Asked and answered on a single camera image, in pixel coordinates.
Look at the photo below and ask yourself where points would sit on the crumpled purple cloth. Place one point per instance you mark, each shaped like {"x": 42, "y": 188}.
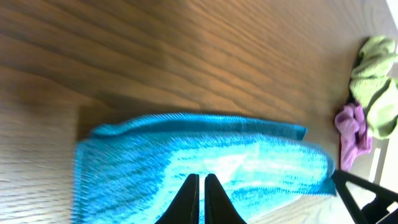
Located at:
{"x": 355, "y": 140}

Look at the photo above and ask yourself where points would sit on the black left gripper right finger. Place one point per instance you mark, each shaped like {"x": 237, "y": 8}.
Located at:
{"x": 218, "y": 207}

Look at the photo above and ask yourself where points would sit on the blue microfiber cloth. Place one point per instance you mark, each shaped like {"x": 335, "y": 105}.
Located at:
{"x": 131, "y": 172}

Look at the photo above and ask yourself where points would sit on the green microfiber cloth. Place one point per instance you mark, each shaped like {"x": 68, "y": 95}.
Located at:
{"x": 373, "y": 88}

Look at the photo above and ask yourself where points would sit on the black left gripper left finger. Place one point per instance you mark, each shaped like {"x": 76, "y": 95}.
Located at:
{"x": 184, "y": 208}

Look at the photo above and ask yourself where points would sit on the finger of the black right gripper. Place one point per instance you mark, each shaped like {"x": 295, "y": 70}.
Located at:
{"x": 366, "y": 202}

